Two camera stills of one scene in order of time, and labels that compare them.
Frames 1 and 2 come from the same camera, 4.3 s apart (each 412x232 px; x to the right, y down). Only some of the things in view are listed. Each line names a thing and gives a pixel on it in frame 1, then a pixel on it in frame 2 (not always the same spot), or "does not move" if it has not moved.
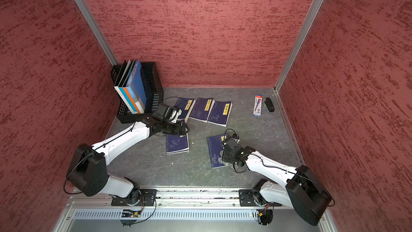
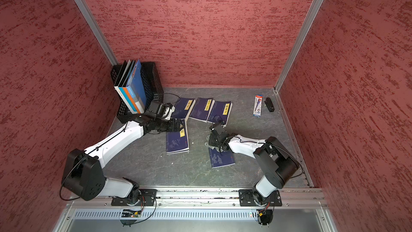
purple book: x=175 y=144 does not move
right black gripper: x=225 y=157 -> x=212 y=141
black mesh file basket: x=153 y=87 does not move
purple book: x=215 y=150 does not move
